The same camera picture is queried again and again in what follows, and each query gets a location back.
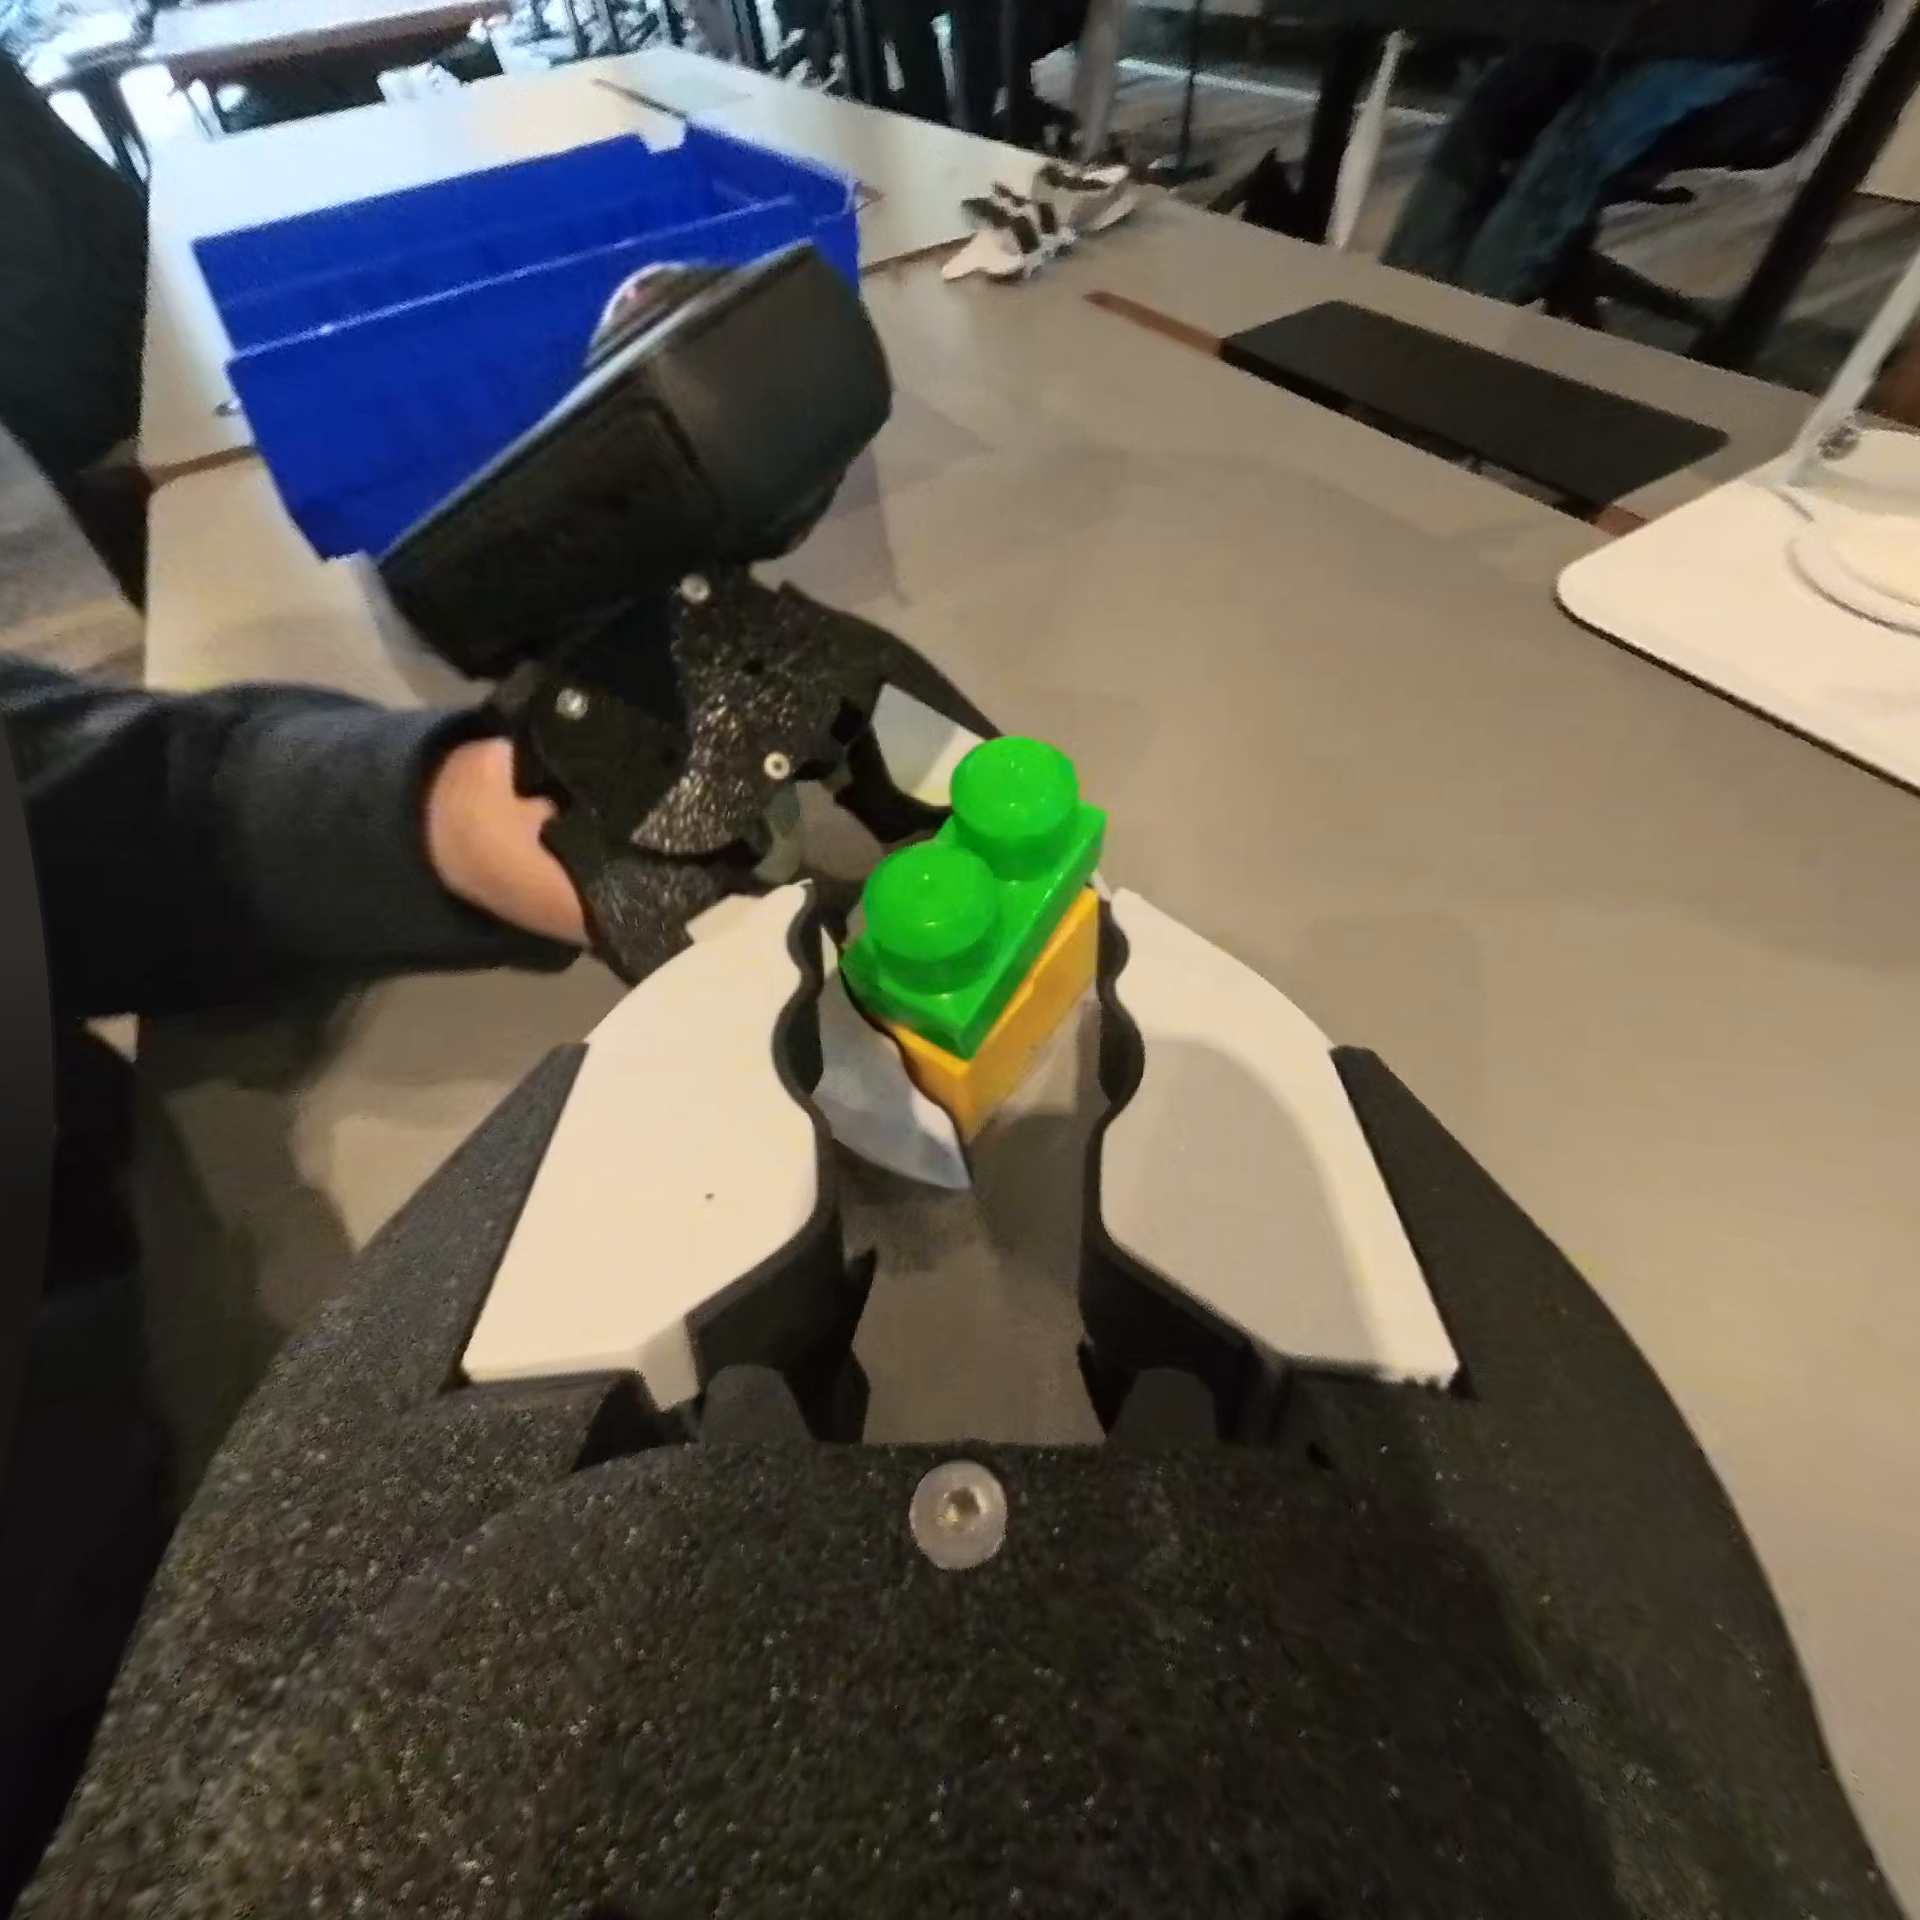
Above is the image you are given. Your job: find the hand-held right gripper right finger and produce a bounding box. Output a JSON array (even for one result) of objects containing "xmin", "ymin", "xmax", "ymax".
[{"xmin": 1080, "ymin": 883, "xmax": 1463, "ymax": 1389}]

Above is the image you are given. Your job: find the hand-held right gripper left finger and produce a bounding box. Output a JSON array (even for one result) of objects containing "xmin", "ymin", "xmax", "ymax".
[{"xmin": 455, "ymin": 881, "xmax": 849, "ymax": 1412}]

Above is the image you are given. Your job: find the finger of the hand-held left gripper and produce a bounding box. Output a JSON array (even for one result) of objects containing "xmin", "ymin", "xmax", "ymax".
[
  {"xmin": 865, "ymin": 682, "xmax": 990, "ymax": 811},
  {"xmin": 678, "ymin": 883, "xmax": 978, "ymax": 1198}
]

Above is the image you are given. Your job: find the yellow two-stud block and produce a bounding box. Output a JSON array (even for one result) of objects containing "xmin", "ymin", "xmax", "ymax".
[{"xmin": 893, "ymin": 883, "xmax": 1101, "ymax": 1146}]

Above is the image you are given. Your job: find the green two-stud block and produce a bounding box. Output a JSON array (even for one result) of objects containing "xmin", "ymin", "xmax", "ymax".
[{"xmin": 839, "ymin": 734, "xmax": 1110, "ymax": 1060}]

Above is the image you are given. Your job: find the blue plastic bin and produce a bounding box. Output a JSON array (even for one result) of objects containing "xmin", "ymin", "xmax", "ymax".
[{"xmin": 191, "ymin": 124, "xmax": 871, "ymax": 560}]

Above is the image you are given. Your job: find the person's left forearm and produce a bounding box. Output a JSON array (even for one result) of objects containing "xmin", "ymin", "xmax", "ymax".
[{"xmin": 0, "ymin": 659, "xmax": 587, "ymax": 1038}]

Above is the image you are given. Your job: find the person's left hand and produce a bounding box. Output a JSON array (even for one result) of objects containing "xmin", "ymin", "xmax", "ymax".
[{"xmin": 426, "ymin": 738, "xmax": 593, "ymax": 947}]

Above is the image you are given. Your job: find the pile of white plastic parts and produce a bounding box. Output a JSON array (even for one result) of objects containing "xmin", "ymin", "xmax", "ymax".
[{"xmin": 942, "ymin": 156, "xmax": 1133, "ymax": 284}]

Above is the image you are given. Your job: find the black table mat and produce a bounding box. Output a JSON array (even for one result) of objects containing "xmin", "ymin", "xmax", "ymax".
[{"xmin": 1217, "ymin": 299, "xmax": 1730, "ymax": 511}]

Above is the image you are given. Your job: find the clear acrylic stand white base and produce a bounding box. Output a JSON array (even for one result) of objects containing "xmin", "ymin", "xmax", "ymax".
[{"xmin": 1556, "ymin": 239, "xmax": 1920, "ymax": 798}]

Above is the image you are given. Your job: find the white pointed panel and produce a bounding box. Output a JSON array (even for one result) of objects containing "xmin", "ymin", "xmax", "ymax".
[{"xmin": 1325, "ymin": 29, "xmax": 1404, "ymax": 242}]

